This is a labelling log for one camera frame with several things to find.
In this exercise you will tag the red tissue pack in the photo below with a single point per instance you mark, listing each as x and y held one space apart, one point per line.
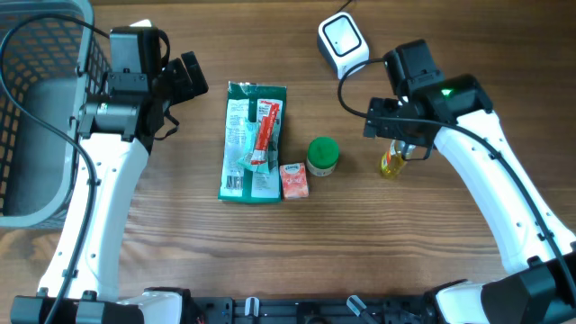
294 181

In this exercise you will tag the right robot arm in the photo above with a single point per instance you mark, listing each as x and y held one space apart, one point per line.
456 117

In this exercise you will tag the white barcode scanner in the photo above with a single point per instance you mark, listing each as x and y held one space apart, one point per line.
341 43

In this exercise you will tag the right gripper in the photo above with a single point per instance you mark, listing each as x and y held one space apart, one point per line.
385 130

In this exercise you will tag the yellow oil bottle grey cap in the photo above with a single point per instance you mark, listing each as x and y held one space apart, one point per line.
395 158

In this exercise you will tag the red toothpaste tube box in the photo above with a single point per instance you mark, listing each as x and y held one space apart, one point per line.
269 110

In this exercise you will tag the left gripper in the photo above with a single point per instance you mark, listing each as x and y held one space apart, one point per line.
185 90

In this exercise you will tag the green lid jar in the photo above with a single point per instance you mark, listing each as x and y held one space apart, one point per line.
322 156

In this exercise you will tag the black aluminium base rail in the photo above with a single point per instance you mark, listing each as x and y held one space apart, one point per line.
315 310

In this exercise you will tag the grey plastic shopping basket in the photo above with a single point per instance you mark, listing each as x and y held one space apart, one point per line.
52 62

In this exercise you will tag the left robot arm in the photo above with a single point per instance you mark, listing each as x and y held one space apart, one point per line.
116 129

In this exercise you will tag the green glove package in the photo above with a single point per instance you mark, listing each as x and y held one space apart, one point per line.
240 181

